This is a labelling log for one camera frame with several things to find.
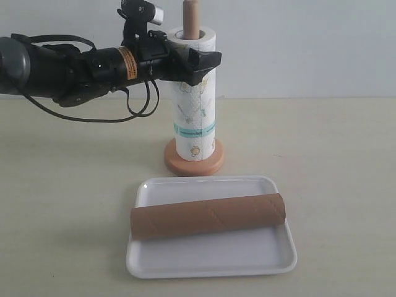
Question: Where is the wooden paper towel holder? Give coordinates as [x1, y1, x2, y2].
[165, 1, 224, 176]

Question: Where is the left black cable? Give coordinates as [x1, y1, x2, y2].
[11, 33, 160, 123]

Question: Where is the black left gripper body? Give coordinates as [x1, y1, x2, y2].
[135, 30, 190, 81]

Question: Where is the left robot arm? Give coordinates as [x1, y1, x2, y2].
[1, 30, 222, 108]

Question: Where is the brown cardboard tube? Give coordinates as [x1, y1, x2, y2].
[130, 193, 286, 241]

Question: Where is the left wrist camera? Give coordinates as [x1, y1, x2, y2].
[117, 0, 165, 39]

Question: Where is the printed paper towel roll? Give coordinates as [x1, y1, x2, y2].
[168, 27, 216, 161]

